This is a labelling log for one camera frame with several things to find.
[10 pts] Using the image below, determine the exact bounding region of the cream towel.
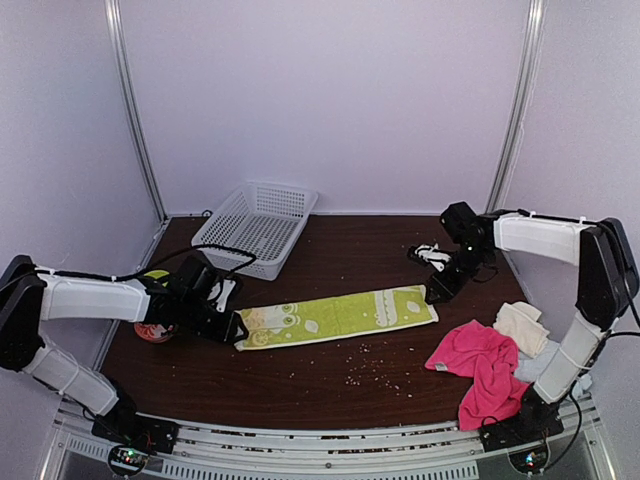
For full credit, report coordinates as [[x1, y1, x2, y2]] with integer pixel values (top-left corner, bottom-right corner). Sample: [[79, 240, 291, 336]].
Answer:
[[493, 301, 549, 358]]

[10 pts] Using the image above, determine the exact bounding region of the right aluminium corner post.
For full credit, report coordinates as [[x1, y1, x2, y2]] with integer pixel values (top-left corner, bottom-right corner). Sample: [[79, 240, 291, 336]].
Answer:
[[485, 0, 546, 212]]

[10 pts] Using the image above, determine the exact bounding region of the left aluminium corner post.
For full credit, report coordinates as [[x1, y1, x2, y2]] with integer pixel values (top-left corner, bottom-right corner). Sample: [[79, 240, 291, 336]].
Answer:
[[103, 0, 168, 224]]

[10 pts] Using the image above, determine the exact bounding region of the green and white patterned towel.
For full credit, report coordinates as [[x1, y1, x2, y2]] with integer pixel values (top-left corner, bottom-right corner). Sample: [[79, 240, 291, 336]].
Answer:
[[234, 285, 439, 351]]

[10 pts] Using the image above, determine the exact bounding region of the red patterned bowl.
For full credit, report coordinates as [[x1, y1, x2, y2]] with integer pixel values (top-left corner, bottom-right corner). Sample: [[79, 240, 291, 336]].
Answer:
[[134, 323, 178, 344]]

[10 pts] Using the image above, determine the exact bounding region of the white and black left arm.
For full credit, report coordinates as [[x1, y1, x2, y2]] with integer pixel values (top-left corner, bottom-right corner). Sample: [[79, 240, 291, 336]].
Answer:
[[1, 255, 249, 444]]

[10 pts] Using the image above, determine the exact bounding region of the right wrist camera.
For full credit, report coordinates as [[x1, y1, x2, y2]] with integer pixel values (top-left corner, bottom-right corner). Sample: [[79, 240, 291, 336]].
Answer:
[[407, 243, 452, 273]]

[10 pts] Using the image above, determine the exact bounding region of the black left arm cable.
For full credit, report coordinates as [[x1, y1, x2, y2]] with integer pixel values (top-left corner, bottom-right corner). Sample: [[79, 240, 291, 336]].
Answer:
[[34, 243, 259, 286]]

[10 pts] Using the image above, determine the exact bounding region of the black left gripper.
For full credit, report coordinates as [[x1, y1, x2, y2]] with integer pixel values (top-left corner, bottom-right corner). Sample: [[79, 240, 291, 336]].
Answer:
[[178, 296, 248, 345]]

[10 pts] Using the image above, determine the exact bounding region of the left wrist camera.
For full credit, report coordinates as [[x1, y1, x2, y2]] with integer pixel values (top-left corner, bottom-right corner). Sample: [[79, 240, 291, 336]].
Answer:
[[208, 278, 242, 313]]

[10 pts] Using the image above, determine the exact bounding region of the pink towel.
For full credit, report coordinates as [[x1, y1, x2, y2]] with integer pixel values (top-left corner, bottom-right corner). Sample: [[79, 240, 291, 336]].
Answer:
[[425, 320, 529, 431]]

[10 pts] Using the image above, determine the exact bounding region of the aluminium corner post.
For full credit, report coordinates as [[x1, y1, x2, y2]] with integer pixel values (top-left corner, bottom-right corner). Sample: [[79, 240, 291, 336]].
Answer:
[[485, 0, 546, 212], [103, 0, 168, 224]]

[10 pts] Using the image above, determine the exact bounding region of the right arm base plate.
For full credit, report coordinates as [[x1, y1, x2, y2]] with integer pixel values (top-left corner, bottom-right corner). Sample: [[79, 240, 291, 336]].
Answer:
[[479, 415, 564, 452]]

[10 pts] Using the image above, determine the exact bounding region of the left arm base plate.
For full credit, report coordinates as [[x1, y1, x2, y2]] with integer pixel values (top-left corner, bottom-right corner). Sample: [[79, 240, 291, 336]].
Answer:
[[91, 414, 179, 454]]

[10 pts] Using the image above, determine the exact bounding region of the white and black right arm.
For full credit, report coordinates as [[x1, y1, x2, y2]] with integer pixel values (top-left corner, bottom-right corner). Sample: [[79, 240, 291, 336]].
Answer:
[[412, 202, 639, 442]]

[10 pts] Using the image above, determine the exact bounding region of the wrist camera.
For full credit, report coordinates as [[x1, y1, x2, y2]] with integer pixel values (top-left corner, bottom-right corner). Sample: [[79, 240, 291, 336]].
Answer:
[[208, 278, 242, 313], [407, 243, 452, 273]]

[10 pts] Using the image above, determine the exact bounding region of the white perforated plastic basket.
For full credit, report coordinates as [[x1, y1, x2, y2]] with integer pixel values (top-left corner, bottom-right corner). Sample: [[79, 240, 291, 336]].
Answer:
[[191, 182, 318, 281]]

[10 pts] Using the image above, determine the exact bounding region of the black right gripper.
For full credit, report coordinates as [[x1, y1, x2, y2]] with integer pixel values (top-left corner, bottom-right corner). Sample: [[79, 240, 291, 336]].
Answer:
[[426, 243, 493, 305]]

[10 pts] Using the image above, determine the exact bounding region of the light blue towel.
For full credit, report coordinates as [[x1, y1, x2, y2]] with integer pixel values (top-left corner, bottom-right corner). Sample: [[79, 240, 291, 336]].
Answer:
[[513, 339, 594, 396]]

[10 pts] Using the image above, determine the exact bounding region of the green bowl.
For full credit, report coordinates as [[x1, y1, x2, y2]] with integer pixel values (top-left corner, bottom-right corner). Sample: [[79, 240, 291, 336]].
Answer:
[[136, 269, 171, 288]]

